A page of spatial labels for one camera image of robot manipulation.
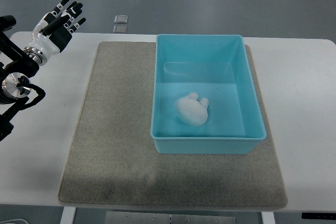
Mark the metal table base plate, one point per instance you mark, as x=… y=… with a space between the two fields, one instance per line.
x=138 y=217

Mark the lower floor socket plate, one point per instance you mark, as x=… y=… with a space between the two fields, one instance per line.
x=120 y=29

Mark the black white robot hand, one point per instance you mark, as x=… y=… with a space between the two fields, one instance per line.
x=54 y=31

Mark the floor socket plate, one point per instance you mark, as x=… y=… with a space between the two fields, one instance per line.
x=121 y=19
x=120 y=29

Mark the white plush toy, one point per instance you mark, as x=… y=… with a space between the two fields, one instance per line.
x=191 y=110

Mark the upper floor socket plate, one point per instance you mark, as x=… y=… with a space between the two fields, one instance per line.
x=121 y=19

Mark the grey felt mat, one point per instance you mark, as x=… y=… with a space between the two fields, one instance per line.
x=113 y=162

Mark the black table control panel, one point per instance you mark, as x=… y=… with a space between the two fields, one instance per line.
x=318 y=216

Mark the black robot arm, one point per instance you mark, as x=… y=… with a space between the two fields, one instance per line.
x=16 y=88

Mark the blue plastic box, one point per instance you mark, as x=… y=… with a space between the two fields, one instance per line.
x=205 y=96

